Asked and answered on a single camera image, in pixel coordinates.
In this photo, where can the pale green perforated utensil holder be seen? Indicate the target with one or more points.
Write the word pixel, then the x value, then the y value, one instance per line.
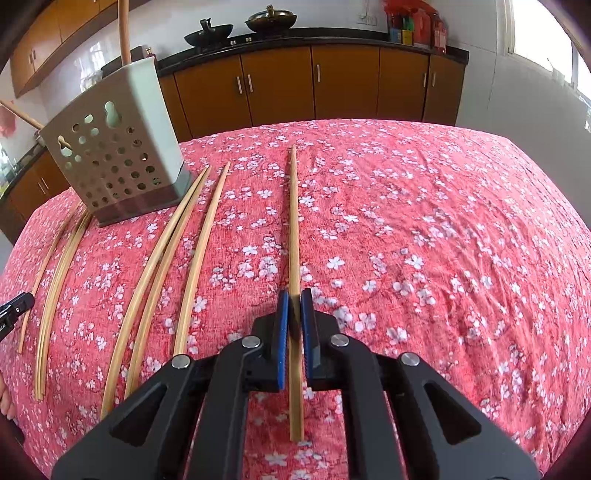
pixel 138 115

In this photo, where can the white wall socket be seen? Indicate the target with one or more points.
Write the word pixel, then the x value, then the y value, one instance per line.
pixel 366 19

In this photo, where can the wooden chopsticks right pair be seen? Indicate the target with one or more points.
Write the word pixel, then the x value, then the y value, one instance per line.
pixel 23 116

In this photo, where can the brown lower kitchen cabinets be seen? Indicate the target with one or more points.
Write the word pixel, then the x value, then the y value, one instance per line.
pixel 277 87

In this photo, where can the black wok with lid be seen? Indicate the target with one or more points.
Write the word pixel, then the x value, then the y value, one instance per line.
pixel 271 21

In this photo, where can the red floral tablecloth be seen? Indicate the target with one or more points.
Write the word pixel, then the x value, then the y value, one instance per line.
pixel 415 230

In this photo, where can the brown upper kitchen cabinets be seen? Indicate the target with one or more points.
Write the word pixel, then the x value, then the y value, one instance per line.
pixel 51 32

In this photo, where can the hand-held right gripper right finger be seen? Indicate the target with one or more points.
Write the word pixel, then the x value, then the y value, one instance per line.
pixel 308 341

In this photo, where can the black kitchen countertop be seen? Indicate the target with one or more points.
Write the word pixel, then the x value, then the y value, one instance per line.
pixel 323 39

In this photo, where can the red bottle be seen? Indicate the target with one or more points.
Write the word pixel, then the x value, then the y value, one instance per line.
pixel 421 30
pixel 439 34

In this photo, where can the small cup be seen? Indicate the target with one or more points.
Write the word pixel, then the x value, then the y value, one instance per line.
pixel 557 77

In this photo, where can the wooden chopstick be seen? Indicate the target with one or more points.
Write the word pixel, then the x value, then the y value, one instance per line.
pixel 203 251
pixel 108 397
pixel 123 32
pixel 44 376
pixel 133 376
pixel 23 332
pixel 293 230
pixel 38 378

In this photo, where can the black gas stove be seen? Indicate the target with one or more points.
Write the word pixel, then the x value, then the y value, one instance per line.
pixel 242 40

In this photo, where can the yellow green carton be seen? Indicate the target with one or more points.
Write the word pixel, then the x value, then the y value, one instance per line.
pixel 400 32

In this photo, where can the brown kitchen cabinets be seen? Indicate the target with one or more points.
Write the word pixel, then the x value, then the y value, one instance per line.
pixel 277 87
pixel 51 32

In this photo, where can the person's left hand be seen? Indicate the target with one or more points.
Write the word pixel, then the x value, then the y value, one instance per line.
pixel 5 397

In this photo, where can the hanging red plastic bag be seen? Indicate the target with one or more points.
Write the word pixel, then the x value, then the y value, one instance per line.
pixel 8 122

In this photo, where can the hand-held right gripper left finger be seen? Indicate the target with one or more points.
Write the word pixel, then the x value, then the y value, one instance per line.
pixel 281 341

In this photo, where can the kitchen window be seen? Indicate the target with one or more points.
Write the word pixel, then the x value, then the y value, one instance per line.
pixel 535 32

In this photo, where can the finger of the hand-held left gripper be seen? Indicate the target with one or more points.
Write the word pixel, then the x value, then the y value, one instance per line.
pixel 16 307

